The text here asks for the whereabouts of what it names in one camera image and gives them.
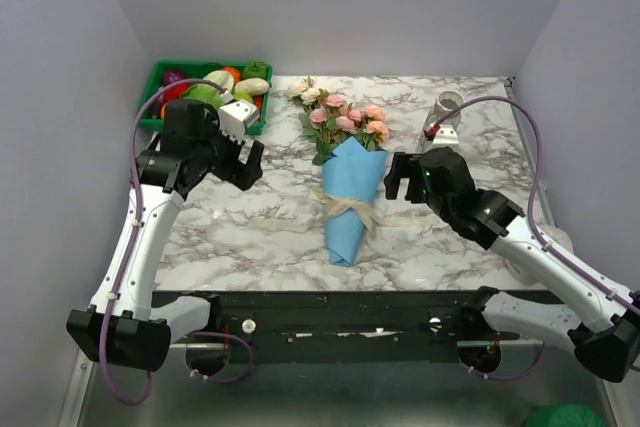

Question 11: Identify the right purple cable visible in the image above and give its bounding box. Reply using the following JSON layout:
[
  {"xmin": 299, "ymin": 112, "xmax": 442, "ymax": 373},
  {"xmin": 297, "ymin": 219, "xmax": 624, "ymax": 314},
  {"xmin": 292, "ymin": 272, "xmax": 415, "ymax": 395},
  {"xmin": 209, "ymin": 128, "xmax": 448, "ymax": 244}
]
[{"xmin": 432, "ymin": 95, "xmax": 640, "ymax": 381}]

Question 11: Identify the beige ribbon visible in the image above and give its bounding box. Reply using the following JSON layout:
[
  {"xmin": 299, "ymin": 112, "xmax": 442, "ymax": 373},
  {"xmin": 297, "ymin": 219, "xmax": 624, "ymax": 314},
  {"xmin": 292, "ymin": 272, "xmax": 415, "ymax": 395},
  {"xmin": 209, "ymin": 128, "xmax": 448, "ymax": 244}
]
[{"xmin": 242, "ymin": 188, "xmax": 439, "ymax": 233}]

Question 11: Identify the purple toy eggplant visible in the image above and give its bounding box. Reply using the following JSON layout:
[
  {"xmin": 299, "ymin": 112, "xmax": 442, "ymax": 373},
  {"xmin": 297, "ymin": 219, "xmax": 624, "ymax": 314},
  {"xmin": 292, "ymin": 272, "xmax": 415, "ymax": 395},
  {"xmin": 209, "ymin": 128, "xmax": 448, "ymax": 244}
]
[{"xmin": 149, "ymin": 94, "xmax": 165, "ymax": 119}]

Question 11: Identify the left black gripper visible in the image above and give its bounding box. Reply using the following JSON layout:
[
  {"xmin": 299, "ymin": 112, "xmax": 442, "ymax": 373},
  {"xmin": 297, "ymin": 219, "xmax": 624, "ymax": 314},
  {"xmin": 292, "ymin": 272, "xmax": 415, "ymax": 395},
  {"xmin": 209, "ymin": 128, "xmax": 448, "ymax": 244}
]
[{"xmin": 193, "ymin": 113, "xmax": 265, "ymax": 191}]

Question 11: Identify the green plastic crate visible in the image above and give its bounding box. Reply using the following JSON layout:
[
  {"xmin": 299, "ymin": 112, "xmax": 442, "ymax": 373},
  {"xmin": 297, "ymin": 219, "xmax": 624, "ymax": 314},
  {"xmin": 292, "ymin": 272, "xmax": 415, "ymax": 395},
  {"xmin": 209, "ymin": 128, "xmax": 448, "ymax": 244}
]
[{"xmin": 140, "ymin": 60, "xmax": 269, "ymax": 136}]

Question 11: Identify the green toy bell pepper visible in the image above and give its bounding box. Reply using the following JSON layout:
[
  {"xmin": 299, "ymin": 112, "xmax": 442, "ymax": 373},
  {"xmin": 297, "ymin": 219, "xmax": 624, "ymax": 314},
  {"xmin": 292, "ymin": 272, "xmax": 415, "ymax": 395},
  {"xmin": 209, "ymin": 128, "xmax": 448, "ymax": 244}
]
[{"xmin": 242, "ymin": 61, "xmax": 269, "ymax": 80}]

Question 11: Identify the purple cable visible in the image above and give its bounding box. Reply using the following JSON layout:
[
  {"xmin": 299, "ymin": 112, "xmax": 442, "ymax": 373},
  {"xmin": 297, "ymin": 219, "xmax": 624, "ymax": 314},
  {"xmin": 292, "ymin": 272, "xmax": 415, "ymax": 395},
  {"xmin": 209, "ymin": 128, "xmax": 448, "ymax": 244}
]
[
  {"xmin": 432, "ymin": 95, "xmax": 640, "ymax": 381},
  {"xmin": 98, "ymin": 77, "xmax": 254, "ymax": 407}
]

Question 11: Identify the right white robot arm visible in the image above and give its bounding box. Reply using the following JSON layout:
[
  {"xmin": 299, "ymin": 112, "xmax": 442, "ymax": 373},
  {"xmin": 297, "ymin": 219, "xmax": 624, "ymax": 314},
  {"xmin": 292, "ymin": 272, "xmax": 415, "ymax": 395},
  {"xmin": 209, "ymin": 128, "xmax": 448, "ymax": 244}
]
[{"xmin": 384, "ymin": 147, "xmax": 639, "ymax": 383}]

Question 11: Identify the green cloth object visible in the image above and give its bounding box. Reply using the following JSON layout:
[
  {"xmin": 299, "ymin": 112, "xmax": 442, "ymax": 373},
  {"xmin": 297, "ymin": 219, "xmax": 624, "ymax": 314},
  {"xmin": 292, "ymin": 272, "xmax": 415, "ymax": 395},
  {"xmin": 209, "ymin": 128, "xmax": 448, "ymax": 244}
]
[{"xmin": 522, "ymin": 404, "xmax": 607, "ymax": 427}]

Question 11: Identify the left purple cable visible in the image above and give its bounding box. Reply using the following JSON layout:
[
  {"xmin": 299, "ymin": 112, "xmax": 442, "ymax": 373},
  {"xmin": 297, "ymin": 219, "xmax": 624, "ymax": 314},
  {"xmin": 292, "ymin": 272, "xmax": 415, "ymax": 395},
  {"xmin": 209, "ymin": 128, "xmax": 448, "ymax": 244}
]
[{"xmin": 98, "ymin": 77, "xmax": 254, "ymax": 407}]

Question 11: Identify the red toy pepper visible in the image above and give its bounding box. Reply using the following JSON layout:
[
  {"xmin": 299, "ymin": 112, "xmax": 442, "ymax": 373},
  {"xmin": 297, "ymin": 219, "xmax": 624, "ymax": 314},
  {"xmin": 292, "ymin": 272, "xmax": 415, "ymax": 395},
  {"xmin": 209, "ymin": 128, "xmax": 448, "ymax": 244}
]
[{"xmin": 158, "ymin": 83, "xmax": 191, "ymax": 105}]

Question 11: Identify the white ribbed vase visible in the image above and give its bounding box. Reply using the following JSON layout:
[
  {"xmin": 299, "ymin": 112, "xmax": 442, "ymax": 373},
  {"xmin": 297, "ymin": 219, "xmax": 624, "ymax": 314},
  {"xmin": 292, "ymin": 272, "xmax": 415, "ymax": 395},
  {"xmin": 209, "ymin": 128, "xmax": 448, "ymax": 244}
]
[{"xmin": 423, "ymin": 91, "xmax": 464, "ymax": 133}]

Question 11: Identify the green toy apple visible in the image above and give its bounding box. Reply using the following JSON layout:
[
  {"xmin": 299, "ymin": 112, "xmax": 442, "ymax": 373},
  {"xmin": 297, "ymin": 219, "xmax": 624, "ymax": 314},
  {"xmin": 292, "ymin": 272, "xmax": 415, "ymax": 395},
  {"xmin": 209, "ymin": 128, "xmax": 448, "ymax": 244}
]
[{"xmin": 234, "ymin": 93, "xmax": 254, "ymax": 104}]

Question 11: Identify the orange toy fruit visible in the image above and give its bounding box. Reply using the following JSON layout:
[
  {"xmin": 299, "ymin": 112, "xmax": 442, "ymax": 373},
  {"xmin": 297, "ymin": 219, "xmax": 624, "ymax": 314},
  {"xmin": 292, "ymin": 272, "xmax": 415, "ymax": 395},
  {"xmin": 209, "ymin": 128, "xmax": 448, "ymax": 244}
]
[{"xmin": 222, "ymin": 66, "xmax": 242, "ymax": 83}]

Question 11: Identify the peach rose stem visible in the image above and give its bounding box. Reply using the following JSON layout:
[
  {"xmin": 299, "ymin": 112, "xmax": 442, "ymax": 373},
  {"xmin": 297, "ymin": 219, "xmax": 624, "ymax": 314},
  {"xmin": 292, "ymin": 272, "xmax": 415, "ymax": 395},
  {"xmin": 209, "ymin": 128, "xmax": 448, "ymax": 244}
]
[{"xmin": 362, "ymin": 105, "xmax": 390, "ymax": 150}]

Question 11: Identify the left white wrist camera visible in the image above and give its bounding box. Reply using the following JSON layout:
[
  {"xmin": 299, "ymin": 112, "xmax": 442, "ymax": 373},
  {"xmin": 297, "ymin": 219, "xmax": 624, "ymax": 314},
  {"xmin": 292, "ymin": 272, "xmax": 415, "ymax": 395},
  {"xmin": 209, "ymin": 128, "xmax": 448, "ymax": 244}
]
[{"xmin": 218, "ymin": 100, "xmax": 260, "ymax": 144}]

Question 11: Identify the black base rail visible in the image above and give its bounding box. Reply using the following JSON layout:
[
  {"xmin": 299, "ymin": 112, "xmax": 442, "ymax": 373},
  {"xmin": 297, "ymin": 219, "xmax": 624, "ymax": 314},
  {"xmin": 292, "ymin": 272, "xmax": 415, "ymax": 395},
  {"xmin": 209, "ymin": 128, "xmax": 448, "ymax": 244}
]
[{"xmin": 152, "ymin": 289, "xmax": 554, "ymax": 366}]

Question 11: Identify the white rose stem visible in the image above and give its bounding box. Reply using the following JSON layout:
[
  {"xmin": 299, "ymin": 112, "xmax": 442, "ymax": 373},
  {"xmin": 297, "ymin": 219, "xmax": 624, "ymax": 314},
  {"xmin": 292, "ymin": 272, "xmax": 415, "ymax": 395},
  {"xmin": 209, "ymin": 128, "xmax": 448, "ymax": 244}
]
[{"xmin": 286, "ymin": 77, "xmax": 324, "ymax": 107}]

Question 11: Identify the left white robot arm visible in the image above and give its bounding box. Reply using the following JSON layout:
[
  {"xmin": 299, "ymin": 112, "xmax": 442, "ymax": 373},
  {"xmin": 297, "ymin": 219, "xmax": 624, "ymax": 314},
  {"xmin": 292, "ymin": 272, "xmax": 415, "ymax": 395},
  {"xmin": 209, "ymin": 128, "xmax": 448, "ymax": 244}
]
[{"xmin": 67, "ymin": 99, "xmax": 264, "ymax": 372}]

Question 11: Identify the toy napa cabbage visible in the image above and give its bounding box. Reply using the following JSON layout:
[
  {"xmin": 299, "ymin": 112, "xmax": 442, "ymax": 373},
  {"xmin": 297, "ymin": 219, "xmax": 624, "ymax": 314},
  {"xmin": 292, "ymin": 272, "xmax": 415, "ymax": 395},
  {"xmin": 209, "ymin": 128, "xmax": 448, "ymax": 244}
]
[{"xmin": 181, "ymin": 70, "xmax": 235, "ymax": 109}]

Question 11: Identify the purple toy onion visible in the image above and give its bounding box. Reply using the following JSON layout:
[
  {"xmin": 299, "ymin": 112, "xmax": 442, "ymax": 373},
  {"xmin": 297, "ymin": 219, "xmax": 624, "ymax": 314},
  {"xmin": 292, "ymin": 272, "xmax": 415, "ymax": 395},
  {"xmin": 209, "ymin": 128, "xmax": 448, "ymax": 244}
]
[{"xmin": 162, "ymin": 69, "xmax": 188, "ymax": 86}]

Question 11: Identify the blue wrapping paper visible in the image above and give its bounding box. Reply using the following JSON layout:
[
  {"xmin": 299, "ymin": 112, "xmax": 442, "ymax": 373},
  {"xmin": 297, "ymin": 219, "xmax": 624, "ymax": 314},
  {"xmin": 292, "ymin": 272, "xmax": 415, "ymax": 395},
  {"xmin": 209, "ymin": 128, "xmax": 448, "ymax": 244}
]
[{"xmin": 322, "ymin": 137, "xmax": 387, "ymax": 266}]

